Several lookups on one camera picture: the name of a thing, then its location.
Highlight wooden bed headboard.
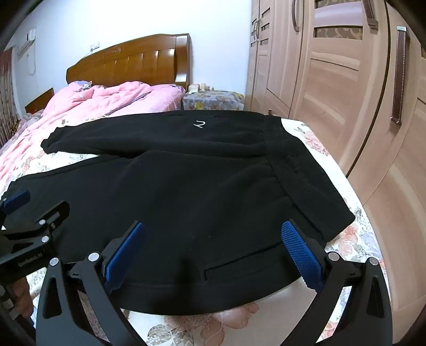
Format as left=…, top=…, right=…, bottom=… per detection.
left=66, top=33, right=191, bottom=90

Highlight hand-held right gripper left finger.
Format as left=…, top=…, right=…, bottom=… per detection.
left=35, top=220, right=147, bottom=346

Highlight person's left hand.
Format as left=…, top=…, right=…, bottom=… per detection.
left=15, top=276, right=34, bottom=318

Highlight light wooden wardrobe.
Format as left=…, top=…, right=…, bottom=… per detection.
left=246, top=0, right=426, bottom=346

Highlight wooden bedside cabinet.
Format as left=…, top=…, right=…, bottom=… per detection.
left=25, top=87, right=55, bottom=114

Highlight red patterned curtain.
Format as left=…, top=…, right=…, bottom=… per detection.
left=0, top=47, right=21, bottom=147

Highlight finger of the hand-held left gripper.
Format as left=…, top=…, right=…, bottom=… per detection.
left=0, top=190, right=31, bottom=217
left=0, top=200, right=71, bottom=247

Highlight floral bed sheet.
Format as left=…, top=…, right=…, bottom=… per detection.
left=0, top=118, right=390, bottom=346

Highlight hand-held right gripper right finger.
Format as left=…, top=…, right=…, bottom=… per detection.
left=281, top=219, right=391, bottom=346

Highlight white air conditioner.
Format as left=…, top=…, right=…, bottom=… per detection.
left=17, top=29, right=36, bottom=55

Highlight pink quilt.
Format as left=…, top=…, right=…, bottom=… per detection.
left=0, top=81, right=186, bottom=187

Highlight nightstand with floral cloth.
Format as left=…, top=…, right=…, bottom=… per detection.
left=182, top=90, right=245, bottom=112

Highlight black pants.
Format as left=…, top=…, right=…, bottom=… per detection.
left=7, top=110, right=356, bottom=315

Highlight long brown wardrobe handle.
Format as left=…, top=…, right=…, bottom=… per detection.
left=391, top=27, right=411, bottom=125

